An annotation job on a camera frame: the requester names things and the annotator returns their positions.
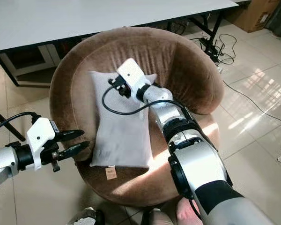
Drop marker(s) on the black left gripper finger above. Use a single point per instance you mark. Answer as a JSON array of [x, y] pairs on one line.
[[77, 149], [71, 134]]

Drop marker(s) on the grey pillow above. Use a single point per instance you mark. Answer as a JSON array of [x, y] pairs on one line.
[[119, 136]]

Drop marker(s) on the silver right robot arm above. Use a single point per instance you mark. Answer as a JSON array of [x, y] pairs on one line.
[[201, 164]]

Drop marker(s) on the brown round sofa chair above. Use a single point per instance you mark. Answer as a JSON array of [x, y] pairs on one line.
[[182, 61]]

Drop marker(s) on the brown label tag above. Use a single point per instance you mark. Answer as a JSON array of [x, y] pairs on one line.
[[111, 173]]

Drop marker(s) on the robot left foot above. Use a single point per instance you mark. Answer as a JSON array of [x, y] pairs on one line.
[[85, 217]]

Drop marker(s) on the low white cabinet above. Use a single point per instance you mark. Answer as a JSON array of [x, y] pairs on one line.
[[28, 61]]

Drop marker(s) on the black power strip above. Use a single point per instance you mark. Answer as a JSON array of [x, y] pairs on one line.
[[210, 47]]

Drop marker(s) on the brown cardboard box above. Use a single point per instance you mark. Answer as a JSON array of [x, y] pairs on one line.
[[253, 14]]

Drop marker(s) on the dark green curtain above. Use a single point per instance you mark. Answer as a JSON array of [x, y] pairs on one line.
[[280, 18]]

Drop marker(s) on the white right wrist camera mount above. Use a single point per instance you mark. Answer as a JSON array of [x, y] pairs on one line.
[[131, 72]]

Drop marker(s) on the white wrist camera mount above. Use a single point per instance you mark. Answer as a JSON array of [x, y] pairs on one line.
[[131, 72], [40, 138]]

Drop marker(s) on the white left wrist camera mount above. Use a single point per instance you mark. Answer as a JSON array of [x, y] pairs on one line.
[[40, 138]]

